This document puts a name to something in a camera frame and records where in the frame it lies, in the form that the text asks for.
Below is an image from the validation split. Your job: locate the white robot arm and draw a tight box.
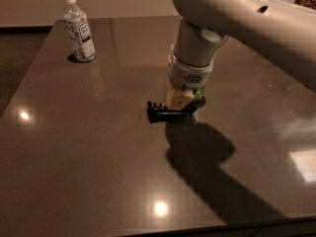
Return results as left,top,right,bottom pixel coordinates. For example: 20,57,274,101
167,0,316,111

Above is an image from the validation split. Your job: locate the clear plastic water bottle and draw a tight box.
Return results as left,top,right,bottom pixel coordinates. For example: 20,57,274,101
63,0,96,62

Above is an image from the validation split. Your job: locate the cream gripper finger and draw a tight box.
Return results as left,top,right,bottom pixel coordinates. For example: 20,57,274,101
167,86,195,111

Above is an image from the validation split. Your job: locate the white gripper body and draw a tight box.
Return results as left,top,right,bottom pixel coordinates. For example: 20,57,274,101
167,50,213,90

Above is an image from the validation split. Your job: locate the green soda can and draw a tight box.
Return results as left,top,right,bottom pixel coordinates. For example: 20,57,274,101
192,87,206,123

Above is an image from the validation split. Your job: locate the black rxbar chocolate bar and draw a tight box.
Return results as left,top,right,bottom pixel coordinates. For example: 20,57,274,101
147,97,206,123

